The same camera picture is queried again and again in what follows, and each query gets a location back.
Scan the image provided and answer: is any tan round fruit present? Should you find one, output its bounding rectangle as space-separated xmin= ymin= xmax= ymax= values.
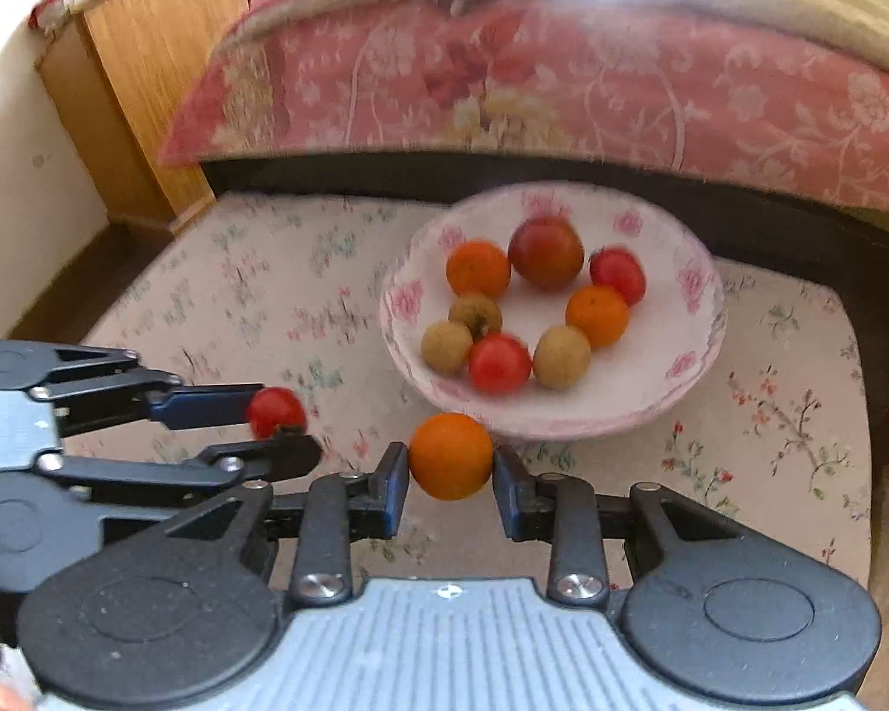
xmin=421 ymin=320 xmax=475 ymax=376
xmin=532 ymin=324 xmax=592 ymax=391

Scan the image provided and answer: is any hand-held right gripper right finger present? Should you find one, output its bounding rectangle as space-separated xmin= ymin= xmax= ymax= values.
xmin=493 ymin=444 xmax=751 ymax=606

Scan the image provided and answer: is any wooden cabinet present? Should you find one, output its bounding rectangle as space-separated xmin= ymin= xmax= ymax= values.
xmin=33 ymin=0 xmax=253 ymax=238

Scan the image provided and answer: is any pink floral bedsheet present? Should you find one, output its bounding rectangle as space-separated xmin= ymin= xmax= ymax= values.
xmin=159 ymin=0 xmax=889 ymax=216

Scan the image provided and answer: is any small orange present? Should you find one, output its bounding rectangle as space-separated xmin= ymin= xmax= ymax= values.
xmin=409 ymin=412 xmax=496 ymax=502
xmin=445 ymin=239 xmax=513 ymax=299
xmin=565 ymin=285 xmax=631 ymax=351

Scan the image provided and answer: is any tan fruit with dark calyx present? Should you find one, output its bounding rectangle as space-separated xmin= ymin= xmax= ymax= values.
xmin=448 ymin=292 xmax=504 ymax=342

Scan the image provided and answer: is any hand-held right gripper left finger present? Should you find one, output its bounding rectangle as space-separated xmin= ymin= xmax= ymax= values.
xmin=159 ymin=442 xmax=412 ymax=606

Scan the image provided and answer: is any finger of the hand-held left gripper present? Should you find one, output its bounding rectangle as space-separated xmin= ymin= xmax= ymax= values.
xmin=37 ymin=431 xmax=324 ymax=527
xmin=33 ymin=347 xmax=266 ymax=440

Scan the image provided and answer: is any red tomato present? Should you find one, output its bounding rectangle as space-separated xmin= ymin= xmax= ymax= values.
xmin=467 ymin=333 xmax=533 ymax=396
xmin=247 ymin=387 xmax=308 ymax=440
xmin=589 ymin=247 xmax=648 ymax=307

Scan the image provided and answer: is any white floral table cloth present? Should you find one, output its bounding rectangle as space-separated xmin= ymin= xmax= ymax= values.
xmin=81 ymin=193 xmax=875 ymax=594

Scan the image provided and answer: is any red apple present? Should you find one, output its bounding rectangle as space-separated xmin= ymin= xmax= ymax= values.
xmin=507 ymin=215 xmax=586 ymax=293

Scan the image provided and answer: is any white pink floral bowl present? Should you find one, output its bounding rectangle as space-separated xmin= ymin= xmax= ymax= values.
xmin=379 ymin=181 xmax=728 ymax=441

